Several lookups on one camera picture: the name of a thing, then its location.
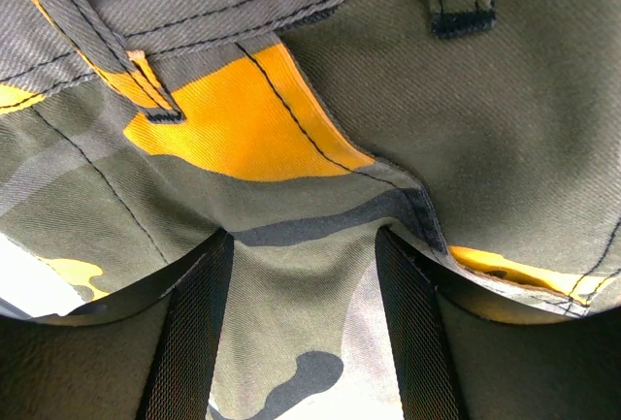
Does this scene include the camouflage yellow green trousers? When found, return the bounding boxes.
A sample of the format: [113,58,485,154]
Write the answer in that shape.
[1,0,620,419]

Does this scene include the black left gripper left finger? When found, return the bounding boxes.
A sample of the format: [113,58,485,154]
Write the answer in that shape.
[1,230,234,419]

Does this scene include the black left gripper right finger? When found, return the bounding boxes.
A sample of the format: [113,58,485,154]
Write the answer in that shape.
[375,228,620,419]

